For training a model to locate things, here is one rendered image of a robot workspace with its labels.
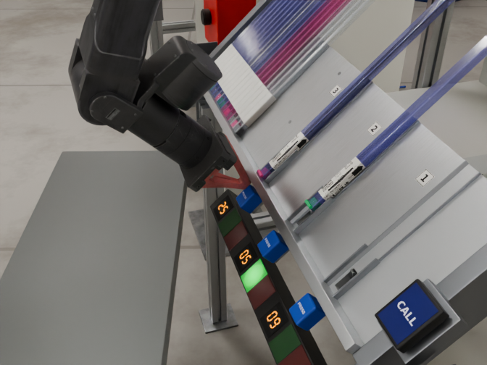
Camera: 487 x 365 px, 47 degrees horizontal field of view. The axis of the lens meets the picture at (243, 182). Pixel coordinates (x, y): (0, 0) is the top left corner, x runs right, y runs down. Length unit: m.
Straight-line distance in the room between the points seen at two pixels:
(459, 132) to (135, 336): 0.73
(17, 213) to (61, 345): 1.31
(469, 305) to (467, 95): 0.82
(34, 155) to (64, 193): 1.34
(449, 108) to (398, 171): 0.62
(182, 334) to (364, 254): 0.96
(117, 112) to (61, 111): 2.01
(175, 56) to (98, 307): 0.35
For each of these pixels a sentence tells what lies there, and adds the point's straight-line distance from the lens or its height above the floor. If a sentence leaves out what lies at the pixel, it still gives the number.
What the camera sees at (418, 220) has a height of 0.80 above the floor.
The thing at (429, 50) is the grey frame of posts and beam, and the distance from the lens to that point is 1.28.
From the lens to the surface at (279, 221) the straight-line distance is 0.67.
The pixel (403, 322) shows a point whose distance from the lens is 0.49.
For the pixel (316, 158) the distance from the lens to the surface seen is 0.71.
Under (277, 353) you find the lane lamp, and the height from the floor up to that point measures 0.65.
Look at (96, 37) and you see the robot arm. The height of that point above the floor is 0.96.
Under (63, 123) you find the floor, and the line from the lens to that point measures 2.52.
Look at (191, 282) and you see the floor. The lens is 1.63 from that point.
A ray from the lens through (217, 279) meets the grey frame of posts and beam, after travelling 1.41.
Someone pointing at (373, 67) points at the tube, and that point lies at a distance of 0.74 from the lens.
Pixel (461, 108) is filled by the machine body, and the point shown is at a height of 0.62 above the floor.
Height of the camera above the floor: 1.15
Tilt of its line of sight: 35 degrees down
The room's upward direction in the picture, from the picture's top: straight up
